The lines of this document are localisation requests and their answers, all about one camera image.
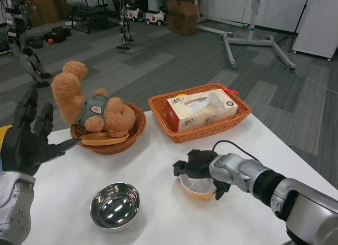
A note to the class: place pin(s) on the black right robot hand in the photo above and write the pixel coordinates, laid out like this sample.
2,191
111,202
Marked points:
199,164

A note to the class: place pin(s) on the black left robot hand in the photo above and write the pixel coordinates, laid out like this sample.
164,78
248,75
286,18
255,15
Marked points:
18,147

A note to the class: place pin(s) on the orange and white plastic bowl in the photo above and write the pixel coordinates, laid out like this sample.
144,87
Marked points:
198,194

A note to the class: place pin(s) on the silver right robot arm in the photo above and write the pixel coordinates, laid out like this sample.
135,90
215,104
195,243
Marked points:
264,179

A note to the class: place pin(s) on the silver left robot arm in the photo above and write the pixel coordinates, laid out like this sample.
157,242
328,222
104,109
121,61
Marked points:
13,202

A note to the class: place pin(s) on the stainless steel bowl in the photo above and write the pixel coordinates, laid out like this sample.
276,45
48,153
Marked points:
114,205

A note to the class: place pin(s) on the yellow object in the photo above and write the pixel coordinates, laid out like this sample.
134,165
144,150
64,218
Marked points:
4,134

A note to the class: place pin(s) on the beige tissue box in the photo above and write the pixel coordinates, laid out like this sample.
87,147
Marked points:
195,115

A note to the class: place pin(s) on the round wicker basket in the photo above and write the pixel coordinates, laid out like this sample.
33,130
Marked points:
134,134

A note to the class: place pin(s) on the rectangular wicker basket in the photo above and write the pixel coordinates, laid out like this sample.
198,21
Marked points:
158,105

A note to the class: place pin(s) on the brown teddy bear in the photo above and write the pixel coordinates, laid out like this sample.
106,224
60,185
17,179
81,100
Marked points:
68,94

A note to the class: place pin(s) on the red basket tag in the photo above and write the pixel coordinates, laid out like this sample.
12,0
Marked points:
233,91

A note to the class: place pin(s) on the orange wooden plate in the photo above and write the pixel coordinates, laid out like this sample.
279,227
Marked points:
100,139

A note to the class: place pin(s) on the black flat case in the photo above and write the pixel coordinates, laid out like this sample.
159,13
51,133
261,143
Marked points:
58,33

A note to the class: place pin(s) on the tall brown cardboard box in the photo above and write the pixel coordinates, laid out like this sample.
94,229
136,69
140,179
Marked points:
45,7

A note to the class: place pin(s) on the large open cardboard box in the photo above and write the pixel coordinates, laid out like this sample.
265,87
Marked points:
182,20

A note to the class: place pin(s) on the black metal bench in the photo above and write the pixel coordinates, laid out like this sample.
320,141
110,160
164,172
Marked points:
89,14

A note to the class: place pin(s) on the white toy car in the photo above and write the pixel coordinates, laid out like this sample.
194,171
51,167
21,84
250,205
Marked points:
155,18
134,14

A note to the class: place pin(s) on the white wheeled gantry stand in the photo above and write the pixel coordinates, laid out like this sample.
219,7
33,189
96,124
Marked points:
253,18

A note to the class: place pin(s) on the hanging silver humanoid robot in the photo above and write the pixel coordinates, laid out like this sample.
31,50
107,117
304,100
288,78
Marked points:
123,20

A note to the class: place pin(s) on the potted green plant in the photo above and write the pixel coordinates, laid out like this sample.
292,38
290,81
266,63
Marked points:
154,3

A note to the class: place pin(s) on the black tripod stand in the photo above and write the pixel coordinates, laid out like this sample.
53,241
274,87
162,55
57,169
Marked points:
301,18

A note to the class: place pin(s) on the white cabinet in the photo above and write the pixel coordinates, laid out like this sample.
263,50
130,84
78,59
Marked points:
317,23

